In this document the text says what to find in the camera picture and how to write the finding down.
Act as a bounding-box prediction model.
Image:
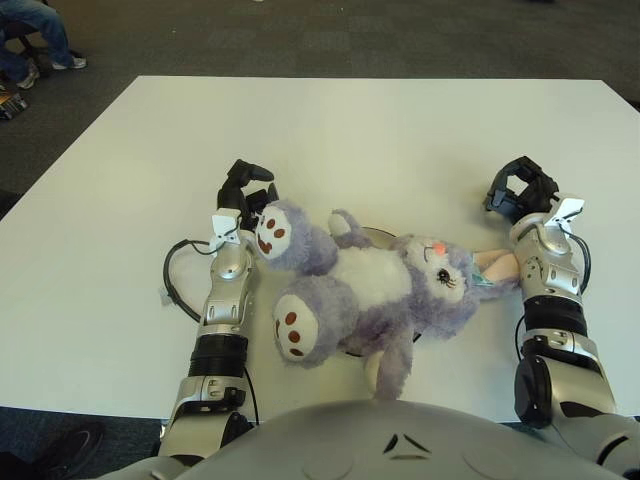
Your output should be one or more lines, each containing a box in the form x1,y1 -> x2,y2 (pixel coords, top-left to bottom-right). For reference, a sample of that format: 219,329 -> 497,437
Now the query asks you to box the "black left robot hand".
216,158 -> 280,232

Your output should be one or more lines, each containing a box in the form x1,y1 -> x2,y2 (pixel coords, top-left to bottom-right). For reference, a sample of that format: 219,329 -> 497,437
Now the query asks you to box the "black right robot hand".
482,155 -> 560,224

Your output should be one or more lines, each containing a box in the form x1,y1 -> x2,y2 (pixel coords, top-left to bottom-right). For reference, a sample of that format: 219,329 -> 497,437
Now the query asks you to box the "purple plush bunny doll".
252,198 -> 524,401

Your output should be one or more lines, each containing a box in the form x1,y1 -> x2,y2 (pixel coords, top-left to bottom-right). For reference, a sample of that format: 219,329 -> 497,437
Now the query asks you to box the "white plate with black rim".
342,226 -> 421,359

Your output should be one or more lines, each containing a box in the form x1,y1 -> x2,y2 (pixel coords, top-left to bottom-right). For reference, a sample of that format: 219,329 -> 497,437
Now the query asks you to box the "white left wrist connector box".
209,209 -> 242,250

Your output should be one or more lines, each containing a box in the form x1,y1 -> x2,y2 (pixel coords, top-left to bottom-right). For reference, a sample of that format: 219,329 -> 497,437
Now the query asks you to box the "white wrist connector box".
209,209 -> 242,250
547,196 -> 586,226

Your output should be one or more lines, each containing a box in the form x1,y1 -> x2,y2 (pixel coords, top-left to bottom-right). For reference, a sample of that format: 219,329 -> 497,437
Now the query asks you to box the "white right wrist connector box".
547,196 -> 586,226

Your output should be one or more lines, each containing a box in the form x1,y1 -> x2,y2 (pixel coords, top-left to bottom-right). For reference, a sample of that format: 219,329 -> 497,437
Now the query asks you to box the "yellow black box on floor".
0,89 -> 30,121

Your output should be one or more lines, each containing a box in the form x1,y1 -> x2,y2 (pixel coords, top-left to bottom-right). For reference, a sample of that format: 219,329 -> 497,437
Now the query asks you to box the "seated person in blue jeans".
0,0 -> 88,90

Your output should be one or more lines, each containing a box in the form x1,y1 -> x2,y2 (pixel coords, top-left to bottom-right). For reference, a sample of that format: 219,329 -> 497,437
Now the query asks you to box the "black chair under seated person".
0,22 -> 51,79

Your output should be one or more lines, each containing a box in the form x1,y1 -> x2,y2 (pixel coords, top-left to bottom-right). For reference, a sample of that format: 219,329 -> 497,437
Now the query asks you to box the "grey robot torso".
89,399 -> 636,480

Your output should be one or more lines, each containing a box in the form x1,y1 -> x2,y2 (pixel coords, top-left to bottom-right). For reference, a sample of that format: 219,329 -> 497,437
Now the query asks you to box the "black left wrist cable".
163,237 -> 216,324

